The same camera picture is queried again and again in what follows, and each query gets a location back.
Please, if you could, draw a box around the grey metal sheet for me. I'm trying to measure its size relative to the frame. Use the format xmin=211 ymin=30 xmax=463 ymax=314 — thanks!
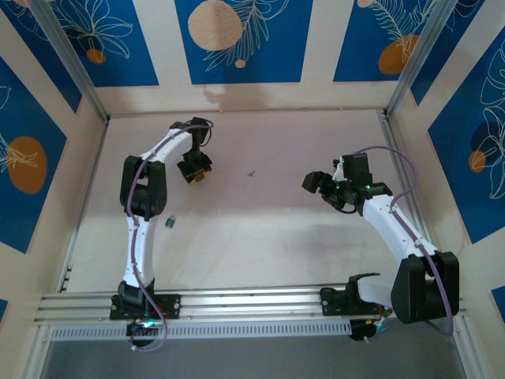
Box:
xmin=39 ymin=338 xmax=465 ymax=379

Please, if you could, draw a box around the aluminium table side rail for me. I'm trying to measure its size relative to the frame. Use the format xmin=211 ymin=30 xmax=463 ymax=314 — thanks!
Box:
xmin=58 ymin=116 xmax=110 ymax=294
xmin=379 ymin=111 xmax=442 ymax=283

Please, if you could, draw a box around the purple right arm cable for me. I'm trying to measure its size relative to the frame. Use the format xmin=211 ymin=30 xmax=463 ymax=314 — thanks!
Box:
xmin=353 ymin=145 xmax=455 ymax=337

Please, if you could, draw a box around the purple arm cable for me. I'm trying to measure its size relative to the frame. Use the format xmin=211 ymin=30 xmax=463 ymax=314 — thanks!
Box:
xmin=353 ymin=145 xmax=455 ymax=337
xmin=120 ymin=120 xmax=215 ymax=352

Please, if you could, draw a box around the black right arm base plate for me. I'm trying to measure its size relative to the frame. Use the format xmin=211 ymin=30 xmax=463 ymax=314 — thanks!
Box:
xmin=320 ymin=287 xmax=394 ymax=317

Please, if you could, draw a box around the aluminium frame post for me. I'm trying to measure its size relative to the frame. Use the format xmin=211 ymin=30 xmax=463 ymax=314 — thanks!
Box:
xmin=385 ymin=0 xmax=462 ymax=118
xmin=29 ymin=0 xmax=110 ymax=123

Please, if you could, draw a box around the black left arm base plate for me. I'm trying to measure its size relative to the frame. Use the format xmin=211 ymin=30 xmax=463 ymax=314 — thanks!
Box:
xmin=109 ymin=294 xmax=182 ymax=321

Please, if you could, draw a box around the long aluminium mounting rail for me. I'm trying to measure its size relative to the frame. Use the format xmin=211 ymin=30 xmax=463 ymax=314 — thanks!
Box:
xmin=33 ymin=283 xmax=469 ymax=324

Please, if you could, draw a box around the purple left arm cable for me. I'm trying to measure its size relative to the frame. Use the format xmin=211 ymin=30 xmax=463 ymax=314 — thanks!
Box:
xmin=120 ymin=120 xmax=215 ymax=352

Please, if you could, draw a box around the slotted grey cable duct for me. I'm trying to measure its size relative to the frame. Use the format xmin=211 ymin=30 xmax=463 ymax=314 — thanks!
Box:
xmin=50 ymin=320 xmax=352 ymax=341

